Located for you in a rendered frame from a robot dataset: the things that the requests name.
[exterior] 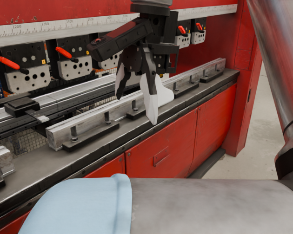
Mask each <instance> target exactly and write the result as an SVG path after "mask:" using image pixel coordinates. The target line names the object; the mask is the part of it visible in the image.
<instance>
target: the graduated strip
mask: <svg viewBox="0 0 293 234"><path fill-rule="evenodd" d="M235 8H237V4H233V5H223V6H208V7H198V8H188V9H177V10H172V11H178V12H179V14H178V15H185V14H193V13H204V12H211V11H219V10H227V9H235ZM137 17H140V13H132V14H121V15H111V16H101V17H90V18H80V19H66V20H55V21H45V22H34V23H24V24H14V25H3V26H0V37H2V36H10V35H18V34H26V33H37V32H45V31H52V30H60V29H68V28H76V27H84V26H95V25H103V24H111V23H119V22H127V21H131V20H133V19H135V18H137Z"/></svg>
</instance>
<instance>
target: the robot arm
mask: <svg viewBox="0 0 293 234"><path fill-rule="evenodd" d="M130 1H131V2H133V4H131V5H130V11H131V12H135V13H140V17H137V18H135V19H133V20H131V21H129V22H127V23H126V24H124V25H122V26H120V27H118V28H117V29H115V30H113V31H111V32H110V33H108V34H106V35H104V36H101V37H99V38H96V39H95V40H93V41H92V42H91V43H90V44H88V45H87V50H88V52H89V54H90V55H91V57H92V58H93V59H95V60H96V61H98V62H103V61H105V60H107V59H109V58H111V57H112V56H113V55H115V54H117V53H118V52H120V51H122V50H123V52H122V53H121V55H120V57H119V61H118V66H117V72H116V81H115V95H116V97H117V99H118V100H120V98H121V96H122V93H123V90H124V88H125V87H126V86H130V85H133V84H137V83H140V89H141V91H142V93H143V96H144V105H145V108H146V117H147V118H148V119H149V121H150V122H151V123H152V125H156V124H157V118H158V107H160V106H163V105H165V104H167V103H169V102H171V101H173V99H174V94H173V92H172V91H171V90H170V89H168V88H166V87H164V86H163V85H162V83H161V79H160V77H159V75H158V74H165V73H176V68H177V61H178V54H179V48H180V46H178V45H175V44H174V42H175V35H176V28H177V21H178V14H179V12H178V11H171V10H170V8H168V7H169V6H171V5H172V4H173V0H130ZM246 1H247V5H248V9H249V12H250V15H251V19H252V23H253V27H254V30H255V34H256V38H257V41H258V45H259V48H260V53H261V56H262V60H263V63H264V67H265V70H266V75H267V78H268V82H269V85H270V89H271V93H272V96H273V100H274V104H275V108H276V111H277V114H278V118H279V122H280V126H281V129H282V133H283V137H284V140H285V145H284V146H283V147H282V148H281V150H280V151H279V152H278V153H277V155H276V156H275V159H274V163H275V168H276V172H277V176H278V180H248V179H186V178H128V176H127V175H126V174H114V175H112V176H111V177H105V178H74V179H68V180H65V181H62V182H60V183H58V184H56V185H54V186H53V187H51V188H50V189H49V190H48V191H47V192H46V193H45V194H44V195H43V196H42V197H41V198H40V199H39V200H38V202H37V203H36V204H35V206H34V207H33V209H32V210H31V212H30V213H29V215H28V216H27V218H26V220H25V221H24V223H23V225H22V227H21V229H20V230H19V232H18V234H293V0H246ZM171 53H175V54H176V57H175V64H174V67H171V65H172V63H171V62H169V59H170V54H171ZM141 75H142V76H141Z"/></svg>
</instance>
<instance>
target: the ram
mask: <svg viewBox="0 0 293 234"><path fill-rule="evenodd" d="M131 4H133V2H131V1H130V0H0V26H3V25H14V24H24V23H34V22H45V21H55V20H70V19H80V18H90V17H101V16H111V15H121V14H132V13H135V12H131V11H130V5H131ZM233 4H238V0H173V4H172V5H171V6H169V7H168V8H170V10H177V9H188V8H198V7H213V6H223V5H233ZM236 10H237V9H236V8H235V9H227V10H219V11H211V12H204V13H193V14H185V15H178V21H179V20H188V19H195V18H201V17H207V16H214V15H221V14H227V13H236ZM127 22H129V21H127ZM127 22H119V23H111V24H103V25H95V26H84V27H76V28H68V29H60V30H52V31H45V32H34V33H26V34H18V35H10V36H2V37H0V47H1V46H9V45H16V44H23V43H29V42H35V41H42V40H49V39H57V38H64V37H71V36H77V35H83V34H90V33H99V32H105V31H112V30H115V29H117V28H118V27H120V26H122V25H124V24H126V23H127Z"/></svg>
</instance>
